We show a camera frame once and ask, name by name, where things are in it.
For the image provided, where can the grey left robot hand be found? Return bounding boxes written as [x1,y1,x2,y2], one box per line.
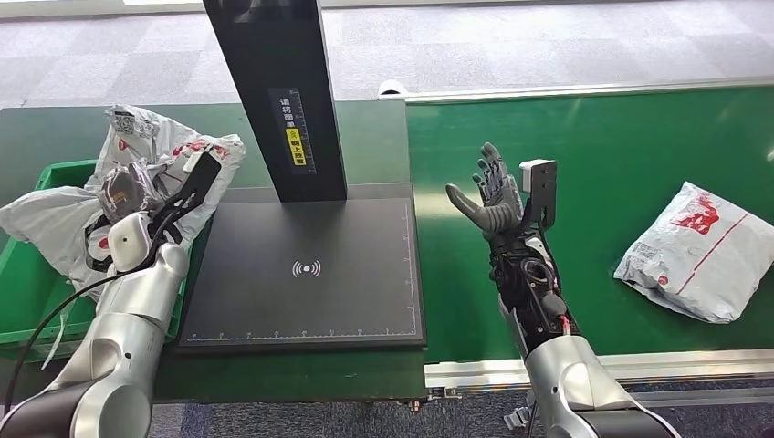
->
[99,162,162,223]

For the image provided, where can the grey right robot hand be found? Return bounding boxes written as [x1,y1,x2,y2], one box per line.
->
[445,142,525,239]

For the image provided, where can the white package with black print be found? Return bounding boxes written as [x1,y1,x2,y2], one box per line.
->
[0,105,246,371]

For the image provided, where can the green plastic basket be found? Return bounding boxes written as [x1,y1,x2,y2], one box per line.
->
[0,159,213,364]

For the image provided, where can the black weighing scale platform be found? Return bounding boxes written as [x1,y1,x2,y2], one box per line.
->
[176,182,427,355]

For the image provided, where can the white package with red print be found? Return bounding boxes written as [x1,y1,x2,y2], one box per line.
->
[612,181,774,325]

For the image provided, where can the green conveyor belt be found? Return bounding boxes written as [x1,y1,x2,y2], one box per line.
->
[404,85,774,366]

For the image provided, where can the black yellow column label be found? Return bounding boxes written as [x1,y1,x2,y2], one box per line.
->
[268,87,318,176]

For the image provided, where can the black scale column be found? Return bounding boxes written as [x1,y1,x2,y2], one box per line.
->
[202,0,349,203]

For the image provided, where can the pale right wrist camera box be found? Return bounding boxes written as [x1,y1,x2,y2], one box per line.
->
[518,158,559,232]

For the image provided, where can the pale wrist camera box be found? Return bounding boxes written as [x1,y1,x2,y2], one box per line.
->
[518,158,559,232]
[162,151,223,212]

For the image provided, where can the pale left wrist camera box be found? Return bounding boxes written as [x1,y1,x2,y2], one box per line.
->
[162,151,223,212]

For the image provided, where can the aluminium conveyor frame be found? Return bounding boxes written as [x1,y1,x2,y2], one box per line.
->
[377,77,774,415]

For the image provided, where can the metal bracket under conveyor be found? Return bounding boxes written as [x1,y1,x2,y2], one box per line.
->
[503,390,539,433]

